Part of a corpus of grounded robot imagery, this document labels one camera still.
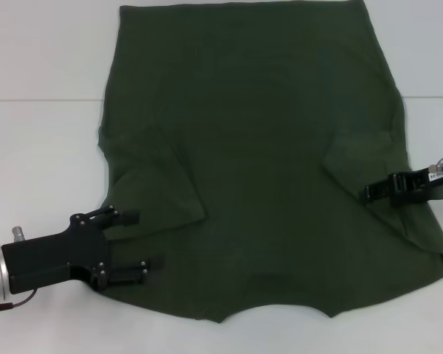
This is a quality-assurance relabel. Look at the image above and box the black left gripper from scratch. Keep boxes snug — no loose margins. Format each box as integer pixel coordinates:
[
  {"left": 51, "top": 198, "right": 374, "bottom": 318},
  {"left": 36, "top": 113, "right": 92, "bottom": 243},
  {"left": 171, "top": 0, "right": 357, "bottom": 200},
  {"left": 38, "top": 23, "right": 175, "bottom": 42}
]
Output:
[{"left": 0, "top": 204, "right": 165, "bottom": 294}]

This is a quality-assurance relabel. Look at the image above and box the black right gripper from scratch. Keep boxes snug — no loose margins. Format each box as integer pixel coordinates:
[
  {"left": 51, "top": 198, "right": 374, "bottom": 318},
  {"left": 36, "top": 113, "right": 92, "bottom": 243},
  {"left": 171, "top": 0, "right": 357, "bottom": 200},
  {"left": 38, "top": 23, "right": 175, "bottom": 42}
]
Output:
[{"left": 362, "top": 157, "right": 443, "bottom": 208}]

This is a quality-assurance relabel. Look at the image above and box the dark green t-shirt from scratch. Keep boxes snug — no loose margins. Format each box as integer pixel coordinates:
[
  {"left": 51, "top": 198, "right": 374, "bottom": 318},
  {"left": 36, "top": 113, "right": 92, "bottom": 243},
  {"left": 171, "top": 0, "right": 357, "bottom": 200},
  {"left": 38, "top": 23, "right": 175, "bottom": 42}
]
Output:
[{"left": 95, "top": 0, "right": 443, "bottom": 325}]

